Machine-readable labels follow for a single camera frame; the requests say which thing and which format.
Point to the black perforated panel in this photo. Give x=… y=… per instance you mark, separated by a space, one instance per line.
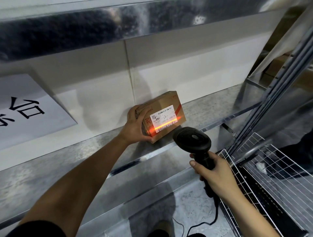
x=269 y=202

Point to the person's left hand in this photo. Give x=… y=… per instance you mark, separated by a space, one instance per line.
x=134 y=129

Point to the person's right hand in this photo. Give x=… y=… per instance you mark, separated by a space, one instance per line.
x=217 y=175

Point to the person's beige shoe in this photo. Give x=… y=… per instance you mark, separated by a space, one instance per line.
x=161 y=225

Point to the person's black clothing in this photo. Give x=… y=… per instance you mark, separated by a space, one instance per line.
x=176 y=234

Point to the white paper sign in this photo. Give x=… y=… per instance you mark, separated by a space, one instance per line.
x=29 y=122

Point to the person's right forearm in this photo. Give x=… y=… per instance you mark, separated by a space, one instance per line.
x=249 y=217

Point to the person's left forearm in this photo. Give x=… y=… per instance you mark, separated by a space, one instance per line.
x=73 y=183

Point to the metal shelving rack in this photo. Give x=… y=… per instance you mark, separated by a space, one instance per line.
x=73 y=26

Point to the stack of cardboard boxes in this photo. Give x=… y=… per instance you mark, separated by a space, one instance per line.
x=276 y=66

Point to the person's black sleeve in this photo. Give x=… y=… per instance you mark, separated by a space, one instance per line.
x=36 y=230

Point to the black barcode scanner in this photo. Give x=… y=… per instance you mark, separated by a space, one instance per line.
x=193 y=140

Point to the parcel with red print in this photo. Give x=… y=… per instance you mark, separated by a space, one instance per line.
x=166 y=100

